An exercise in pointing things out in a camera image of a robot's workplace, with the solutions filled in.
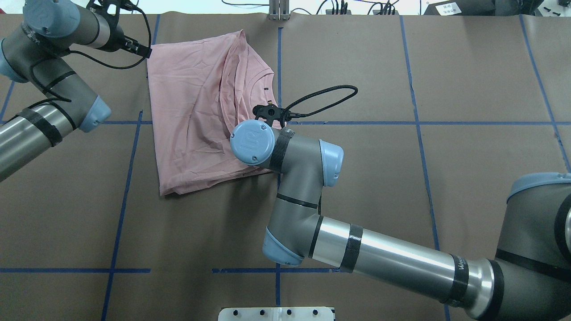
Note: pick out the pink snoopy t-shirt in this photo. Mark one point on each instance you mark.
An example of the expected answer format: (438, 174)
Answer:
(199, 92)

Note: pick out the black power supply box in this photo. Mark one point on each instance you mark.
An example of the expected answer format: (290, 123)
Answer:
(458, 8)

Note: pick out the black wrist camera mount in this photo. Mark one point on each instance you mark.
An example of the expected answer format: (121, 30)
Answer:
(270, 113)
(110, 9)

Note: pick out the aluminium frame post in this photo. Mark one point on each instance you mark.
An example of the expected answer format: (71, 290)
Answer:
(279, 10)

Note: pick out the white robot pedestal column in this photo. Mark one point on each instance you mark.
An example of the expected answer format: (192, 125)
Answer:
(299, 313)

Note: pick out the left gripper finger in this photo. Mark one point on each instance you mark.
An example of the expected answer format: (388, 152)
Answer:
(133, 46)

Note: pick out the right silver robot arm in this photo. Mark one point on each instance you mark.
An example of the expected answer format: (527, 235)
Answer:
(450, 196)

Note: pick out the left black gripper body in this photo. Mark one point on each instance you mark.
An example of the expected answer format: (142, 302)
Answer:
(132, 45)

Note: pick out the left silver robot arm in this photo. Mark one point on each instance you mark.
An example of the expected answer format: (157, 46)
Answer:
(34, 53)

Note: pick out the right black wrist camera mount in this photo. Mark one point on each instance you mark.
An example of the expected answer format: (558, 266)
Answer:
(270, 113)

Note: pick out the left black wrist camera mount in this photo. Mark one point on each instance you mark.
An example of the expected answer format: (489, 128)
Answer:
(110, 9)

